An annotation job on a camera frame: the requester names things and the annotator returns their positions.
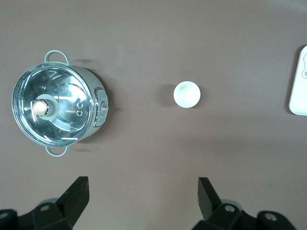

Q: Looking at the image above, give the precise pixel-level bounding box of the glass pot lid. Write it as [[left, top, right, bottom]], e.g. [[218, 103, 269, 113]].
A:
[[11, 62, 94, 147]]

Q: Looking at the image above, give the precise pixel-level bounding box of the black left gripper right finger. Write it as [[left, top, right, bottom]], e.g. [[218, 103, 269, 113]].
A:
[[193, 177, 259, 230]]

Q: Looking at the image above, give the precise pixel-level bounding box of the cream bear print tray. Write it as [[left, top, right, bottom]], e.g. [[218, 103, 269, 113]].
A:
[[288, 45, 307, 117]]

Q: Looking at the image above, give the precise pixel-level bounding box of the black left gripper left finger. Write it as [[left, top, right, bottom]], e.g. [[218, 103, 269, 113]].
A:
[[18, 176, 90, 230]]

